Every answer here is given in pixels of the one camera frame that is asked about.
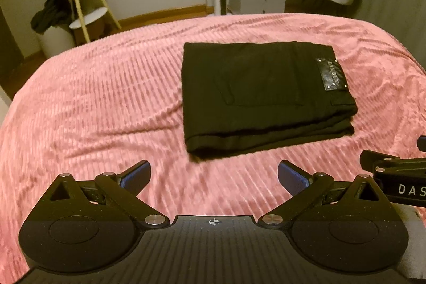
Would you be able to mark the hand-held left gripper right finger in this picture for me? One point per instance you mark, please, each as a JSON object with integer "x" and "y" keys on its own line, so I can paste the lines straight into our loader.
{"x": 293, "y": 177}

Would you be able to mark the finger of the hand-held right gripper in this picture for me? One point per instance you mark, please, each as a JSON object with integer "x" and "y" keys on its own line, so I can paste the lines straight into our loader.
{"x": 399, "y": 162}
{"x": 422, "y": 143}

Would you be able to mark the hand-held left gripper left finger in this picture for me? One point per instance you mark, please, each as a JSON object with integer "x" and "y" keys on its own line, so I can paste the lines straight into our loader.
{"x": 134, "y": 176}

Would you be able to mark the black pants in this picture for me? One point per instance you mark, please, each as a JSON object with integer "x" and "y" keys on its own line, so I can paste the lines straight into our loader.
{"x": 249, "y": 97}

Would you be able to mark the person's right forearm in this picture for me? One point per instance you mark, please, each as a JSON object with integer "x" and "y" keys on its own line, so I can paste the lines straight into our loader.
{"x": 414, "y": 237}

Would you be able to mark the pink ribbed blanket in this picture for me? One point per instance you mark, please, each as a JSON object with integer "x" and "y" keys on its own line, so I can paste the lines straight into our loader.
{"x": 100, "y": 104}

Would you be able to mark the white round bin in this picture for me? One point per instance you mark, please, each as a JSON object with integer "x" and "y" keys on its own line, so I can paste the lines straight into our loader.
{"x": 56, "y": 41}

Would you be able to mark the round gold-legged side table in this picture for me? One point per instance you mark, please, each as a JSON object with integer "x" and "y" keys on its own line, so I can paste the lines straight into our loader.
{"x": 90, "y": 17}

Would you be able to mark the black clothes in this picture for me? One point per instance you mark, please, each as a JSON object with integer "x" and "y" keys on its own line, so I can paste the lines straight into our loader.
{"x": 50, "y": 16}

